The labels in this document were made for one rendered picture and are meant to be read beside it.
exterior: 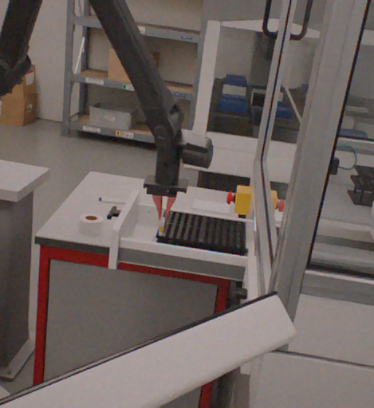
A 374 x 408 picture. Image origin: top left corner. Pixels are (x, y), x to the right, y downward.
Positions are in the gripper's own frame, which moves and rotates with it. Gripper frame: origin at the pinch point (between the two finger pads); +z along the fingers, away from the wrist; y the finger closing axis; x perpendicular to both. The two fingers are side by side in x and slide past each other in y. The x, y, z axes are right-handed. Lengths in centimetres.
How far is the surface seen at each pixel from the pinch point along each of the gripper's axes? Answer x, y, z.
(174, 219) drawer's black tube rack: 10.8, 2.2, 5.1
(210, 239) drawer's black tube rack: 1.4, 12.0, 5.1
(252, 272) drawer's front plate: -18.4, 21.4, 2.1
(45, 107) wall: 441, -164, 88
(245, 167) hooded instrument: 87, 24, 13
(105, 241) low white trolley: 20.2, -17.3, 18.9
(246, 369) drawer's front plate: -38.8, 20.9, 11.2
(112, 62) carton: 393, -88, 27
